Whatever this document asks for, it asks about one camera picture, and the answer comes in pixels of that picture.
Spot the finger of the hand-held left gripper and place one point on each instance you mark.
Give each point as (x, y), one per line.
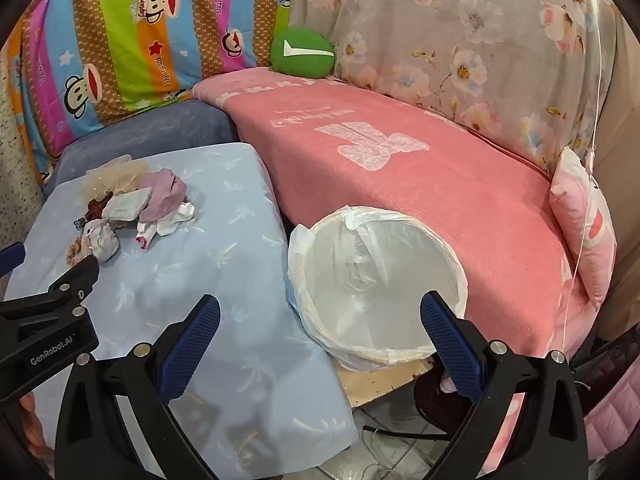
(11, 257)
(75, 280)

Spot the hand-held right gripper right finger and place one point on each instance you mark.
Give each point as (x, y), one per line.
(450, 345)

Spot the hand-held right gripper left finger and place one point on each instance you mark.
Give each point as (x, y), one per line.
(192, 345)

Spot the white grey cloth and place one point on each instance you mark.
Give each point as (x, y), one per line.
(102, 242)
(125, 205)

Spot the dark red velvet scrunchie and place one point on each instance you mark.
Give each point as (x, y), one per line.
(95, 210)

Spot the trash bin with white bag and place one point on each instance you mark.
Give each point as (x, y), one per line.
(390, 285)

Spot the white sock with red trim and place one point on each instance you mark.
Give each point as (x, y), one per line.
(165, 224)

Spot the beige tulle scrunchie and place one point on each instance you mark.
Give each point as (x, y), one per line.
(115, 175)

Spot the mauve cloth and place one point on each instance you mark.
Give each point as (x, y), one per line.
(162, 192)

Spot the orange fluffy cloth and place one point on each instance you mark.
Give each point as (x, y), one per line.
(20, 420)

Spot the wooden board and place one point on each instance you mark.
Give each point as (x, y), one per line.
(380, 385)

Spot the light blue palm-print cloth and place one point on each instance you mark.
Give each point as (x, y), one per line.
(210, 260)

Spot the white speckled cloth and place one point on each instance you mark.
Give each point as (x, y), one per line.
(15, 150)

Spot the pink blanket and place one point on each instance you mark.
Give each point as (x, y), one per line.
(425, 185)

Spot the blue-grey cushion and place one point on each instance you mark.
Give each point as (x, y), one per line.
(150, 130)

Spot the pink quilted cloth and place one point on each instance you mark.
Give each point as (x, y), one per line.
(610, 420)

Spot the pink white pillow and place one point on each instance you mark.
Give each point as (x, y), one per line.
(585, 220)

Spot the striped cartoon blanket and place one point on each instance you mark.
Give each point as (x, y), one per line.
(125, 35)

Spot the green round cushion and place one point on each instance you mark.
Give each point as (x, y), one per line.
(300, 55)

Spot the grey floral sheet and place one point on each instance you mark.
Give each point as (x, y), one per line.
(450, 35)

